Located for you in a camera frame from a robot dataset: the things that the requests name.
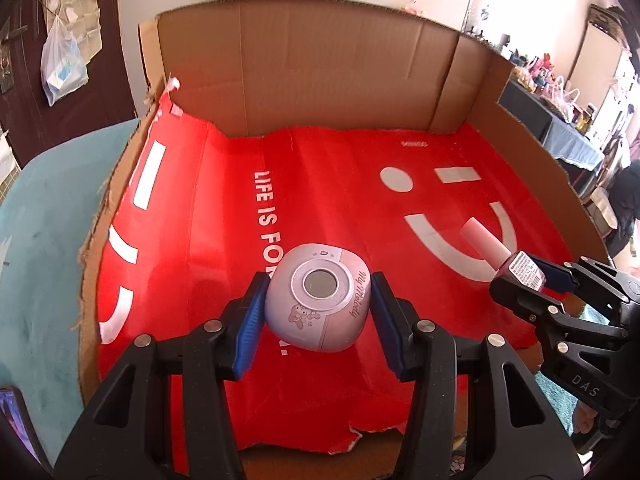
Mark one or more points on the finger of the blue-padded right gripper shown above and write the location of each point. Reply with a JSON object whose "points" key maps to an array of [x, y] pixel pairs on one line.
{"points": [[590, 280], [530, 304]]}

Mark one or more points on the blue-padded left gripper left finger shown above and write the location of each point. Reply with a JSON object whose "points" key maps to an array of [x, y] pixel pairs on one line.
{"points": [[124, 431]]}

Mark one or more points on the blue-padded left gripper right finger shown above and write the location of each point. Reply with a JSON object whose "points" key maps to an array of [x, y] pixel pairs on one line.
{"points": [[476, 410]]}

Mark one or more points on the pink nail polish bottle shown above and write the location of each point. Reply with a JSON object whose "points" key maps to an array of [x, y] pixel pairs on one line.
{"points": [[501, 259]]}

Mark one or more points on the pink round Melody case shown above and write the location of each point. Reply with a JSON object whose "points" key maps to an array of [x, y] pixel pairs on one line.
{"points": [[318, 298]]}

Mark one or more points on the dark side table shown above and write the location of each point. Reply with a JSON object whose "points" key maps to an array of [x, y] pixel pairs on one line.
{"points": [[574, 152]]}

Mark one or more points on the black smartphone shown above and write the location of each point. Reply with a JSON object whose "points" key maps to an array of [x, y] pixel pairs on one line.
{"points": [[14, 408]]}

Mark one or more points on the teal fluffy blanket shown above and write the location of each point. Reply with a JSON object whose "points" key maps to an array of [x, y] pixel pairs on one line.
{"points": [[46, 219]]}

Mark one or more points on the cardboard box with red liner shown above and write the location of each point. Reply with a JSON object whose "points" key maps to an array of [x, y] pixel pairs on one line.
{"points": [[278, 123]]}

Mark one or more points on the dark brown door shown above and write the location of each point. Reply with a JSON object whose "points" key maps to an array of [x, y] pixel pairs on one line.
{"points": [[28, 124]]}

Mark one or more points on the hanging plastic bag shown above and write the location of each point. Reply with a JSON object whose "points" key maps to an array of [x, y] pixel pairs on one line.
{"points": [[63, 69]]}

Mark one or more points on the beige hanging organizer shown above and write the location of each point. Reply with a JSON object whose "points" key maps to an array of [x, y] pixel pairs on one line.
{"points": [[82, 20]]}

